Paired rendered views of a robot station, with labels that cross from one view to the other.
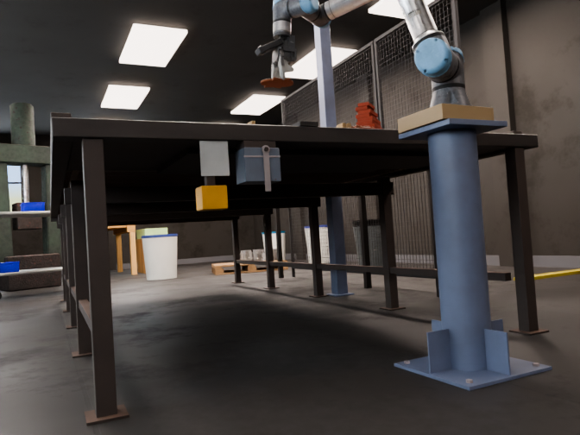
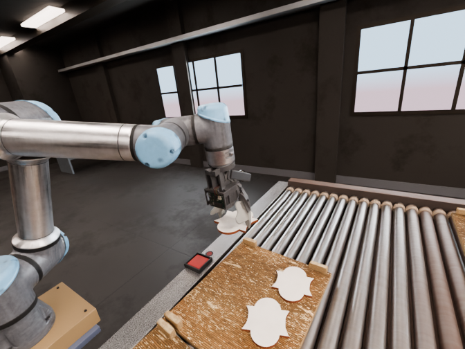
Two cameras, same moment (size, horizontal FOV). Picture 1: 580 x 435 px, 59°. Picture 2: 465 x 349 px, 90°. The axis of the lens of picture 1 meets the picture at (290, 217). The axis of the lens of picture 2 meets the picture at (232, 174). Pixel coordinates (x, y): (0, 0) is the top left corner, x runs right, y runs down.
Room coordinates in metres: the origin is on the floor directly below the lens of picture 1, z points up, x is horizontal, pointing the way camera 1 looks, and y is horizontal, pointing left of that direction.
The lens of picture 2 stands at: (2.61, -0.29, 1.53)
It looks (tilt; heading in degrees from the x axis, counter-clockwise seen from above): 20 degrees down; 150
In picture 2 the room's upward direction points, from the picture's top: 6 degrees counter-clockwise
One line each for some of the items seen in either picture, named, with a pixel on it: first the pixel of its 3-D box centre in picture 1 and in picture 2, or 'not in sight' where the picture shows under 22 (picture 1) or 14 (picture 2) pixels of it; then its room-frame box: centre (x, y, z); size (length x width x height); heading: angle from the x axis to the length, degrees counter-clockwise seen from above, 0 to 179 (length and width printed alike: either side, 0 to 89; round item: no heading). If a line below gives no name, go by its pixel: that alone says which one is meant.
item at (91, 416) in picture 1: (98, 276); not in sight; (1.59, 0.60, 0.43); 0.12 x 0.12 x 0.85; 25
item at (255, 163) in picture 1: (258, 167); not in sight; (1.81, 0.10, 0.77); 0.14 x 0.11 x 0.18; 115
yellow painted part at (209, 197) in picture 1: (210, 175); not in sight; (1.73, 0.26, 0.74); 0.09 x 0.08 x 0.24; 115
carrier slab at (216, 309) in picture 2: not in sight; (252, 296); (2.15, 0.00, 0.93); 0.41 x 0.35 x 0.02; 112
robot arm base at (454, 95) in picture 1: (449, 101); (17, 320); (1.85, -0.61, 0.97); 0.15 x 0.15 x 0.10
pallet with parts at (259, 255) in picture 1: (248, 261); not in sight; (8.05, 0.70, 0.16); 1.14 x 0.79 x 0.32; 106
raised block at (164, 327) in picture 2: not in sight; (166, 328); (2.12, -0.26, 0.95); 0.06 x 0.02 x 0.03; 20
